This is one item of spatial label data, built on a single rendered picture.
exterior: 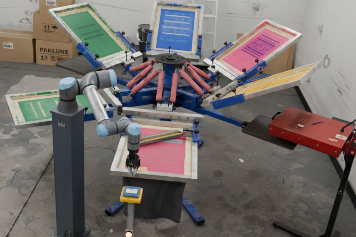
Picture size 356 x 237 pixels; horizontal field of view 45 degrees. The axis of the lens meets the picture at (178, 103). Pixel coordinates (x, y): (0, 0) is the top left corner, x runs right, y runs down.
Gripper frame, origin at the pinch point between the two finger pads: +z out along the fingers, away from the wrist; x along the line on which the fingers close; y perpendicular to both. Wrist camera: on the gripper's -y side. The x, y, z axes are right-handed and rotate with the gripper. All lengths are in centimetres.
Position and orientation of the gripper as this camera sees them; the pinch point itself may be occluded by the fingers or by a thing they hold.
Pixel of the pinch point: (132, 173)
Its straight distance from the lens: 273.9
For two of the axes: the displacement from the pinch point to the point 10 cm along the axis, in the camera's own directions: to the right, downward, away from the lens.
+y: -0.5, 4.2, -9.1
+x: 10.0, 1.0, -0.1
